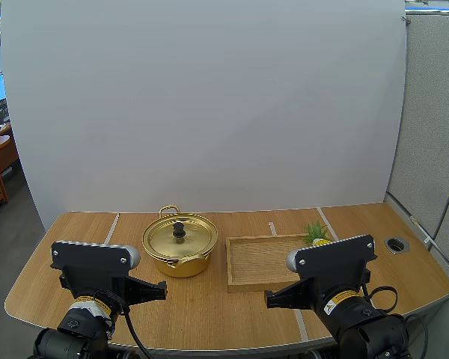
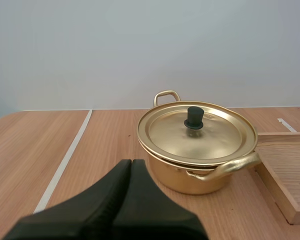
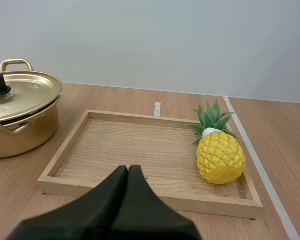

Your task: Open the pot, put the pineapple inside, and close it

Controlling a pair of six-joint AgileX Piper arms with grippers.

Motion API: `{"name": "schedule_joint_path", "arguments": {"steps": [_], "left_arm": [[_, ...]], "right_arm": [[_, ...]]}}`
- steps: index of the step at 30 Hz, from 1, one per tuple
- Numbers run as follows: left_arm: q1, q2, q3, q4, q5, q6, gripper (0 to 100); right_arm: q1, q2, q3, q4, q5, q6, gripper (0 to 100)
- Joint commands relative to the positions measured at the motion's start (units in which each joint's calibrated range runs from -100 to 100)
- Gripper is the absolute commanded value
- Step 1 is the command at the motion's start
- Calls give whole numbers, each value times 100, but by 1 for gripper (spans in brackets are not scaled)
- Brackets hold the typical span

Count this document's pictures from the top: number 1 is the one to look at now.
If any white backdrop board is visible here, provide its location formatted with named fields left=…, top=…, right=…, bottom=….
left=0, top=0, right=407, bottom=233

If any wooden office desk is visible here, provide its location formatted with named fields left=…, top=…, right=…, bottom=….
left=0, top=125, right=20, bottom=216

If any gold pot with two handles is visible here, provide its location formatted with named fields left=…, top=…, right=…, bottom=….
left=141, top=204, right=220, bottom=278

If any shallow wooden tray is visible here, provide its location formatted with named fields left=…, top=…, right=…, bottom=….
left=225, top=233, right=312, bottom=294

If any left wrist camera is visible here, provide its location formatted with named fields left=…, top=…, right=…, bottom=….
left=50, top=240, right=141, bottom=295

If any gold lid with black knob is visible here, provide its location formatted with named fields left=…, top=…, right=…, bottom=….
left=144, top=215, right=215, bottom=261

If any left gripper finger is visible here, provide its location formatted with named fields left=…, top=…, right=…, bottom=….
left=123, top=275, right=168, bottom=306

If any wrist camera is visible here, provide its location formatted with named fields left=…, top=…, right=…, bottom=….
left=50, top=240, right=141, bottom=295
left=286, top=234, right=378, bottom=296

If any grey office partition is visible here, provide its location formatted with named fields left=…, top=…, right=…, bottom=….
left=382, top=7, right=449, bottom=286

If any black cable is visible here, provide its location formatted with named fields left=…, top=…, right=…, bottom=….
left=118, top=298, right=153, bottom=359
left=364, top=285, right=399, bottom=313
left=397, top=313, right=430, bottom=351

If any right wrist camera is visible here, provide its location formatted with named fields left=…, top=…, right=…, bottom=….
left=286, top=234, right=378, bottom=296

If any yellow toy pineapple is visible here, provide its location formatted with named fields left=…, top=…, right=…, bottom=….
left=302, top=220, right=332, bottom=248

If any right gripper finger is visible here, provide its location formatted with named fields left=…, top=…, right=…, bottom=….
left=265, top=278, right=325, bottom=311

